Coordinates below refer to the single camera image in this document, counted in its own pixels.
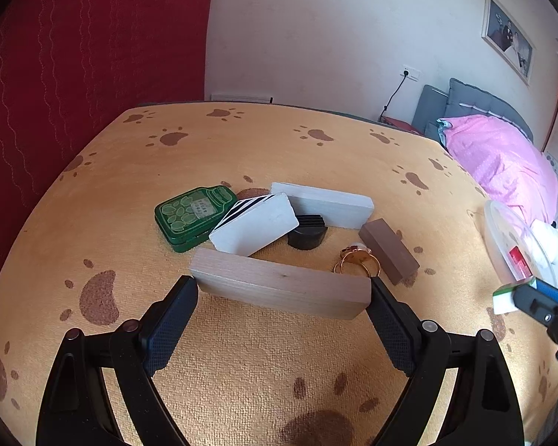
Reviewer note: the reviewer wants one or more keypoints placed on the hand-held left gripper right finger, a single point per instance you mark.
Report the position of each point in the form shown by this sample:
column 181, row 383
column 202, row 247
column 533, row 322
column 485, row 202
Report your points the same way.
column 395, row 330

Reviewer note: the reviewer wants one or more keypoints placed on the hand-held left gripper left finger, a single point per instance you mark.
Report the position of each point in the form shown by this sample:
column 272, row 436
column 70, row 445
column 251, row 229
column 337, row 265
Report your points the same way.
column 167, row 330

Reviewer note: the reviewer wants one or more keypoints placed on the green and white tile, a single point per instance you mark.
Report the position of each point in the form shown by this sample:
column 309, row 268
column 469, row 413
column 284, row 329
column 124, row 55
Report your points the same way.
column 505, row 297

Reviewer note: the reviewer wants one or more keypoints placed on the clear plastic container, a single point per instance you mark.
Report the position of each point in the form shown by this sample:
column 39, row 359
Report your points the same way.
column 502, row 227

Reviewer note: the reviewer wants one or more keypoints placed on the light wooden block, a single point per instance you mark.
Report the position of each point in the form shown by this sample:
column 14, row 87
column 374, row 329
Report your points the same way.
column 279, row 285

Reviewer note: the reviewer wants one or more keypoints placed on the black ribbed round object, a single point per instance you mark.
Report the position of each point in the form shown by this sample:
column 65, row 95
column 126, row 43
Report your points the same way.
column 306, row 237

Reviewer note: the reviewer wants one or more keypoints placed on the white box with striped edge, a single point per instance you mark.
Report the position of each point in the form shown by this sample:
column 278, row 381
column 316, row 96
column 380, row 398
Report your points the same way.
column 255, row 223

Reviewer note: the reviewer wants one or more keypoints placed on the dark brown block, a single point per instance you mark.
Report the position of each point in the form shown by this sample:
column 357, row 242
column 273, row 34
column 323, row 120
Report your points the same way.
column 392, row 251

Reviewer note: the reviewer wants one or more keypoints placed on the green jar-shaped tin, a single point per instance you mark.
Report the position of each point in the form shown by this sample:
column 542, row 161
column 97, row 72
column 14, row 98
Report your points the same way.
column 186, row 216

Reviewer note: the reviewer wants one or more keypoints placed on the long white block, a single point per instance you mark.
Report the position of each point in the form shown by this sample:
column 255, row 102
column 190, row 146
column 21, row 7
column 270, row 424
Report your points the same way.
column 334, row 206

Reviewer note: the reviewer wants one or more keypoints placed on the pink quilt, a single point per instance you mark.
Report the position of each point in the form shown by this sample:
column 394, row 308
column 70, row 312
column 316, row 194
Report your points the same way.
column 497, row 162

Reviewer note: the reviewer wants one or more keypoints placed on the dark red cloth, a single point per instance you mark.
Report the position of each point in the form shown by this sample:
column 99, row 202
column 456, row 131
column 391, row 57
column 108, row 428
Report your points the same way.
column 399, row 124

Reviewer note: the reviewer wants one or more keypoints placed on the yellow paw-print blanket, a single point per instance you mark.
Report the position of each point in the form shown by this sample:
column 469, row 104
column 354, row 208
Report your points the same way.
column 269, row 148

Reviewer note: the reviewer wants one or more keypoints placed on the grey padded headboard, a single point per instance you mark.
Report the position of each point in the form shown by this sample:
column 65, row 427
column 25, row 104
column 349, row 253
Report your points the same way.
column 474, row 97

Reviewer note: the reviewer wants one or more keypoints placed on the red curtain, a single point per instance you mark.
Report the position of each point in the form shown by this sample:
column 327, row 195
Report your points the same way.
column 83, row 93

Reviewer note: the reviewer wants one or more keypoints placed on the white wall outlet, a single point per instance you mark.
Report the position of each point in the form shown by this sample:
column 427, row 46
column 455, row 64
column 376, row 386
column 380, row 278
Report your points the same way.
column 411, row 73

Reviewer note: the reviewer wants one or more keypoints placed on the framed wall picture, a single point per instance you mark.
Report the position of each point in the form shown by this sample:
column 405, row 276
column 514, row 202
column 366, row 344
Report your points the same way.
column 509, row 37

